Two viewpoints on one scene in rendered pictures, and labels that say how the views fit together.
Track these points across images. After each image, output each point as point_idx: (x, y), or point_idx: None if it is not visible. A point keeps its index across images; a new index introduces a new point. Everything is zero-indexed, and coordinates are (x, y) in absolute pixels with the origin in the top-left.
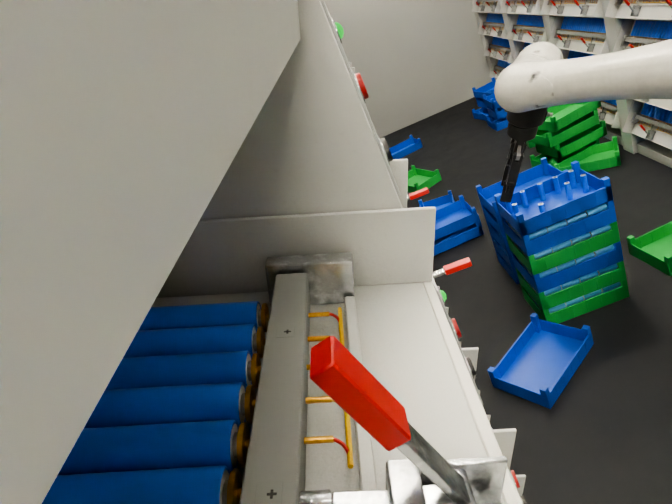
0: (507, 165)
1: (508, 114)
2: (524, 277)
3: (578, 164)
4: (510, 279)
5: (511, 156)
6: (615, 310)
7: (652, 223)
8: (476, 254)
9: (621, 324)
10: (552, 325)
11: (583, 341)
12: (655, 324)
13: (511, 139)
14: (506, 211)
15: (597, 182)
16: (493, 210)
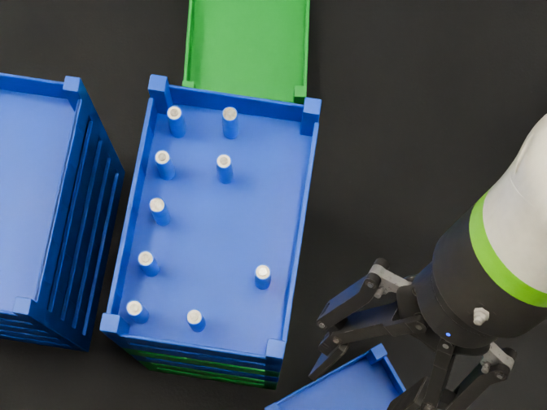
0: (344, 346)
1: (496, 324)
2: (198, 369)
3: (167, 81)
4: (56, 352)
5: (449, 364)
6: (320, 254)
7: (132, 4)
8: None
9: (361, 273)
10: (304, 389)
11: (394, 374)
12: (398, 230)
13: (425, 328)
14: (191, 347)
15: (259, 105)
16: (18, 317)
